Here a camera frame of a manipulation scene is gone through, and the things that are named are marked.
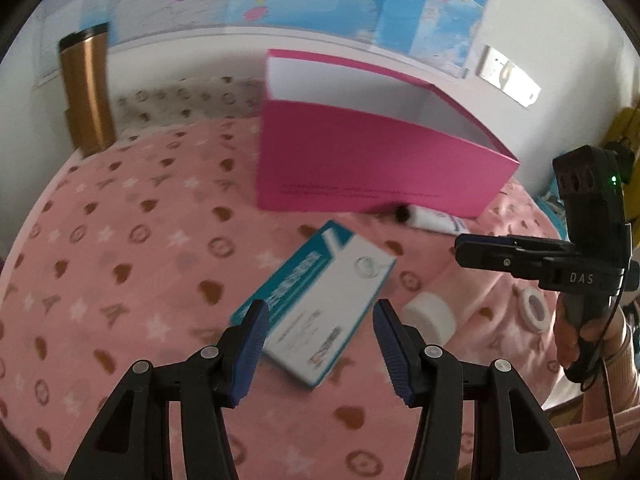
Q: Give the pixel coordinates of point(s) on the thin white tape roll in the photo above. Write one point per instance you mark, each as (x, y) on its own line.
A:
(524, 307)

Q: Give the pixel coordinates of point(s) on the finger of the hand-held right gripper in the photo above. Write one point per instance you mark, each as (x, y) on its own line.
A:
(500, 260)
(515, 242)

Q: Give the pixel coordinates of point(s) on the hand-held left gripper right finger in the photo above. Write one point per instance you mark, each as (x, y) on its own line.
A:
(395, 355)

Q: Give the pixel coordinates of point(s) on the wide white tape roll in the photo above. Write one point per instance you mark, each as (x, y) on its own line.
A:
(430, 317)

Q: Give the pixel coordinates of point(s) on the pink patterned blanket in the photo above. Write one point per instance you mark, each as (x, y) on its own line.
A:
(125, 260)

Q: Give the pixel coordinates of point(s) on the white and teal medicine box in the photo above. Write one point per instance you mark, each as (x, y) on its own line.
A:
(320, 310)

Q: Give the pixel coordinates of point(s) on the pink cardboard box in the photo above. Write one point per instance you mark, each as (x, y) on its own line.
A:
(350, 160)

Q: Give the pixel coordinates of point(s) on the yellow object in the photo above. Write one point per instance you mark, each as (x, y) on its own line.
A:
(622, 127)

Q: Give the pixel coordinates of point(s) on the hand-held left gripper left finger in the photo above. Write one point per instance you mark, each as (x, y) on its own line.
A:
(250, 350)

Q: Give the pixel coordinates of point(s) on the person's right forearm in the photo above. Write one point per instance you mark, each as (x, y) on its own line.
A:
(625, 375)

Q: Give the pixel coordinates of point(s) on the large white wall socket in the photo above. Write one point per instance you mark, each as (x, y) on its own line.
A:
(490, 64)

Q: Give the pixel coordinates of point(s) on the person's right hand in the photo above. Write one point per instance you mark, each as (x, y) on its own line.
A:
(565, 340)

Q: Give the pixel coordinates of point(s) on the white tube with black cap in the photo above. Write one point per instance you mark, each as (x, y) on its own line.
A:
(435, 220)

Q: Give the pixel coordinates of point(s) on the copper thermos flask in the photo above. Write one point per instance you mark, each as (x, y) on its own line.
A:
(87, 95)

